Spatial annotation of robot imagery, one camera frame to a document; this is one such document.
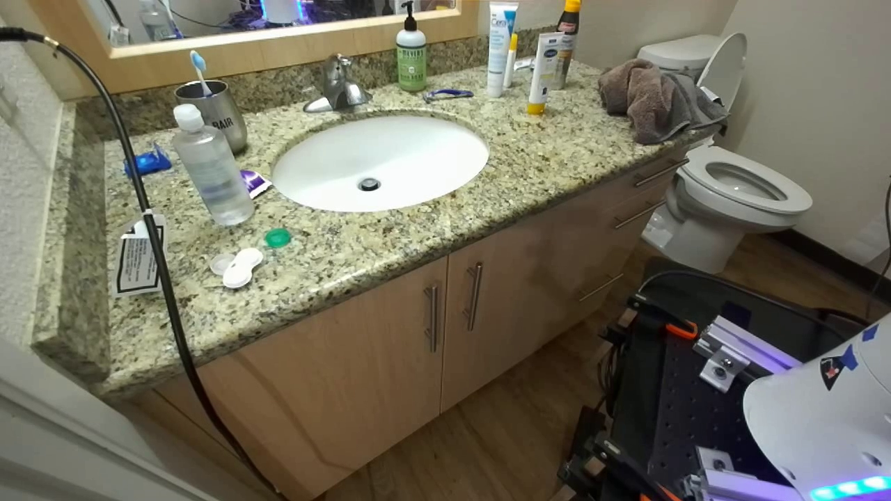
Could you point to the white tube with yellow lid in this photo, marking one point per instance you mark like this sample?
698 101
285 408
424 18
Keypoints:
545 71

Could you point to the chrome faucet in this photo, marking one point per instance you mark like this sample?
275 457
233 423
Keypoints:
339 87

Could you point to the thin white tube yellow cap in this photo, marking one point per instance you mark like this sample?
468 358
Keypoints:
512 59

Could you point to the crumpled white toothpaste tube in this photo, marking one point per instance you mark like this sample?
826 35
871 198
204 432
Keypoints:
524 64

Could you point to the tall white blue tube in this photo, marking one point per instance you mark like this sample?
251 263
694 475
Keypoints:
500 46

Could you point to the white toilet lid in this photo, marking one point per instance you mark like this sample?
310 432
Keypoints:
725 71

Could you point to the narrow wooden cabinet door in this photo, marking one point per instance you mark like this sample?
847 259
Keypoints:
512 297

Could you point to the white oval sink basin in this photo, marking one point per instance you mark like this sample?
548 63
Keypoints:
409 156

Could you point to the chrome sink drain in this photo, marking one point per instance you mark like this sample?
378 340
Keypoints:
370 184

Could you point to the blue pen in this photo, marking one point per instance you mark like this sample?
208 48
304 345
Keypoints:
449 92

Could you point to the wide wooden cabinet door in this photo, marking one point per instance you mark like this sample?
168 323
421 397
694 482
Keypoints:
345 380

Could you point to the green round cap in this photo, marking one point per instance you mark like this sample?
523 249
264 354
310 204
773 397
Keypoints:
279 238

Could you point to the green soap pump bottle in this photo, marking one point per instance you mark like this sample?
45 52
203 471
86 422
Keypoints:
411 59

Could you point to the purple packet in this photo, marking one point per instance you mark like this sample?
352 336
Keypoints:
255 184

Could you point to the white contact lens case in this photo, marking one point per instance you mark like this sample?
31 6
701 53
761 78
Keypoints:
242 268

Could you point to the clear bottle with white cap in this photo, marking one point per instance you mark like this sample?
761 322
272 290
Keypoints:
214 177

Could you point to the brown towel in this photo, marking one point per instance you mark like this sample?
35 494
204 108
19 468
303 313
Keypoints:
642 98

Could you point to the metal cup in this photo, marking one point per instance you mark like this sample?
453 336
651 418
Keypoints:
225 116

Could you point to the wooden framed mirror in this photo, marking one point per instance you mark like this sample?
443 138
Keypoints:
279 46

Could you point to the black robot cart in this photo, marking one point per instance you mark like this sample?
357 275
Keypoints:
670 398

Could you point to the grey cloth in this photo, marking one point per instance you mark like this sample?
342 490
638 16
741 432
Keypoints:
698 101

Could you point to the white toilet bowl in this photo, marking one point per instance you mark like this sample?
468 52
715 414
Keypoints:
734 197

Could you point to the white toilet tank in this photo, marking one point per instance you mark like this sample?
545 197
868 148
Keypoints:
677 53

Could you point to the blue white toothbrush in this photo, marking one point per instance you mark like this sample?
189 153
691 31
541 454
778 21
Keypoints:
200 74

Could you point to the small blue object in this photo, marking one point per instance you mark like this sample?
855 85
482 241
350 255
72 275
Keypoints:
150 165

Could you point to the aluminium mounting bracket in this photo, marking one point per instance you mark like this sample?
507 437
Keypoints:
734 352

